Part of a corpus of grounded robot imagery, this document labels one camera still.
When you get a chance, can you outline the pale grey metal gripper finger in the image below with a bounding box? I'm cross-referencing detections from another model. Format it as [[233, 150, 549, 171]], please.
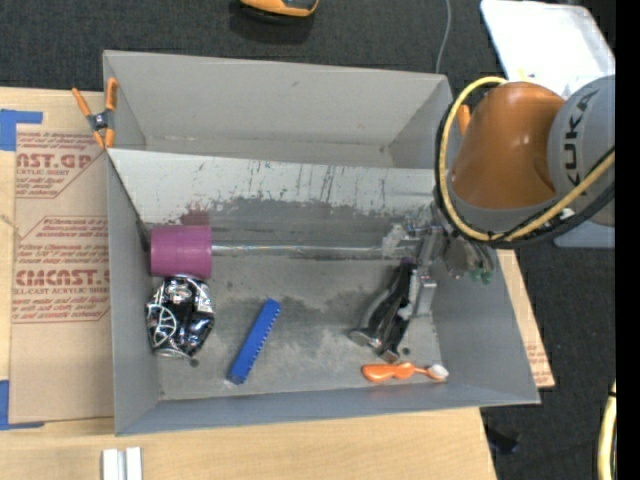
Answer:
[[409, 263, 440, 320], [382, 222, 427, 260]]

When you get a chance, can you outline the orange toothbrush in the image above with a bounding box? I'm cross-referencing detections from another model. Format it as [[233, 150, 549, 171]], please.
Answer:
[[361, 361, 450, 384]]

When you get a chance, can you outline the crushed black drink can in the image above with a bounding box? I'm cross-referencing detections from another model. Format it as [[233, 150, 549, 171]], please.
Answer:
[[144, 274, 217, 360]]

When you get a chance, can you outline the blue toothed flat block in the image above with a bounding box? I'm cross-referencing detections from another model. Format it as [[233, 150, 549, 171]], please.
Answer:
[[225, 297, 283, 386]]

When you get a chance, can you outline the purple cup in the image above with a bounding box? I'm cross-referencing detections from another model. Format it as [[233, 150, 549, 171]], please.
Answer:
[[149, 223, 214, 280]]

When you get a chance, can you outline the black and silver hand tool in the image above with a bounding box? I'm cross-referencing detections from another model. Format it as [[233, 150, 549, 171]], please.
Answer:
[[347, 261, 419, 363]]

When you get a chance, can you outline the grey metal bin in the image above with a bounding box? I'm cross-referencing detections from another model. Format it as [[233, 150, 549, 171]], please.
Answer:
[[102, 50, 542, 437]]

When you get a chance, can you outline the brown cardboard board red print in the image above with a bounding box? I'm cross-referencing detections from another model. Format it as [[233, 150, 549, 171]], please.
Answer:
[[0, 86, 557, 427]]

